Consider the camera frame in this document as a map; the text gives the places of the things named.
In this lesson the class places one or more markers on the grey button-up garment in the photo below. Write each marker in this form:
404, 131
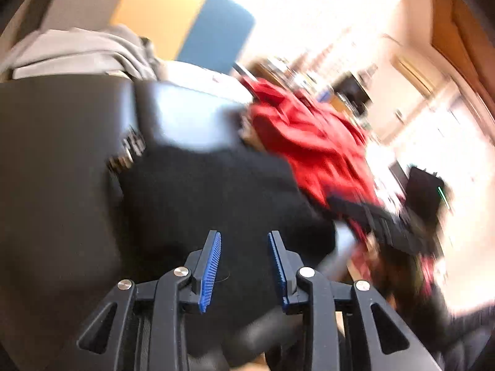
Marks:
77, 50

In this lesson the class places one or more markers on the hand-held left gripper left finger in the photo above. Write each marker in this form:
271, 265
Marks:
210, 270

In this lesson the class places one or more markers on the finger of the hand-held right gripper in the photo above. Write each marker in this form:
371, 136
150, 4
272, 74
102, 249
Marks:
379, 220

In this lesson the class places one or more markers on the black knit sweater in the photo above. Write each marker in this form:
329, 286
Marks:
216, 193

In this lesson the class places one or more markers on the red knit sweater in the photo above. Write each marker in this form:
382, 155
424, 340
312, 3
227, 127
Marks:
309, 143

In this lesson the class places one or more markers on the white deer print pillow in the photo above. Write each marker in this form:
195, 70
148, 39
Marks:
201, 81

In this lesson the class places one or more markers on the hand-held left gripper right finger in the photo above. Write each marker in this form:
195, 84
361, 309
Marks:
277, 270

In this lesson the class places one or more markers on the grey yellow blue sofa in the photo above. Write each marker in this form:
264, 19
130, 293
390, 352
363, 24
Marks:
216, 31

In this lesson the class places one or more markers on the beige knit garment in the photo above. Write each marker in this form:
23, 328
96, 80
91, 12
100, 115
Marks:
253, 139

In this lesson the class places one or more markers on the wall air conditioner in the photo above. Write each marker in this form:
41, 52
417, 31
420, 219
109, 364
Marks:
415, 73

